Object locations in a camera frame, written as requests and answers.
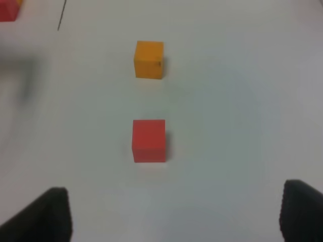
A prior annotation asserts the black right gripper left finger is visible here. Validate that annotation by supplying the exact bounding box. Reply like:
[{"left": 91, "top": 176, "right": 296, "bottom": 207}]
[{"left": 1, "top": 187, "right": 73, "bottom": 241}]

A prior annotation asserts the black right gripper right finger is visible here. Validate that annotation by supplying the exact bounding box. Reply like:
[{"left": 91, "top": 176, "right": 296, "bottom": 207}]
[{"left": 279, "top": 179, "right": 322, "bottom": 242}]

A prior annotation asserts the template red cube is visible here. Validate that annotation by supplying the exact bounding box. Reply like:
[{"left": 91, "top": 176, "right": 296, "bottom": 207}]
[{"left": 0, "top": 0, "right": 21, "bottom": 22}]

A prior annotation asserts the orange cube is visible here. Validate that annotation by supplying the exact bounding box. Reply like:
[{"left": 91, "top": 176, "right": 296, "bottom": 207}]
[{"left": 134, "top": 41, "right": 164, "bottom": 80}]

